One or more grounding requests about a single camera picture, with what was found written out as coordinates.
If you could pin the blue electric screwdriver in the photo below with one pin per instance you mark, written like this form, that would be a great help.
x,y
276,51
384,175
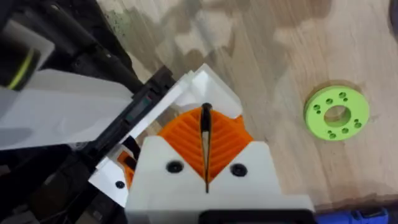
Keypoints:
x,y
357,217

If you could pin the green disc with holes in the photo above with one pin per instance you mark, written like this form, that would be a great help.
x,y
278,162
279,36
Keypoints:
x,y
314,124

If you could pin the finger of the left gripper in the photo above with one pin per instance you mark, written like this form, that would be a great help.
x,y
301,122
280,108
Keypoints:
x,y
109,180
214,90

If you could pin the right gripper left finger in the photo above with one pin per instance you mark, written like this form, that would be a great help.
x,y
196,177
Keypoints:
x,y
155,174

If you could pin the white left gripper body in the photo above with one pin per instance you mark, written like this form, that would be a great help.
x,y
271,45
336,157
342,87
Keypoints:
x,y
62,109

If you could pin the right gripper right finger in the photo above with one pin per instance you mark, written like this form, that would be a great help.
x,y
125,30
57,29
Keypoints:
x,y
248,174

